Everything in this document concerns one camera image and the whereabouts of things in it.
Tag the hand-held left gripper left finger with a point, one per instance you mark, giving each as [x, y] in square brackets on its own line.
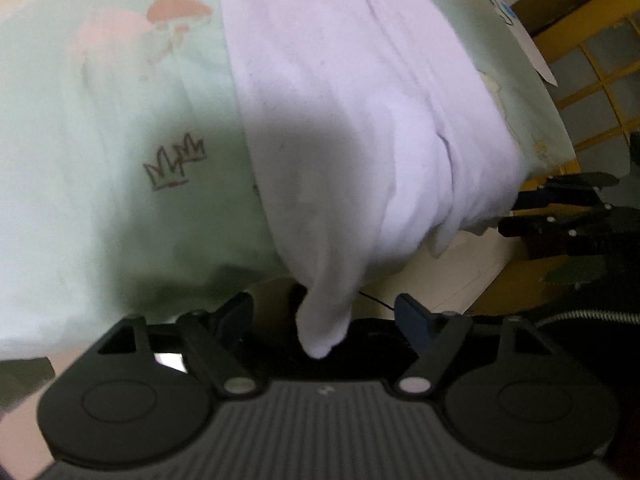
[233, 318]

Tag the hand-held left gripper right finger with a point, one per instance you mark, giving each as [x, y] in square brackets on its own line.
[413, 318]

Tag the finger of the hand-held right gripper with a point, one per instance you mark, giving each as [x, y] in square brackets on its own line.
[560, 232]
[570, 187]

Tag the white shirt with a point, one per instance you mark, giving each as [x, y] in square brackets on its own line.
[350, 135]

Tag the white paper sheet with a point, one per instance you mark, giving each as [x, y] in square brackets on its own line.
[530, 45]

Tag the pale green printed bedsheet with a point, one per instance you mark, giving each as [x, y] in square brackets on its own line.
[110, 110]

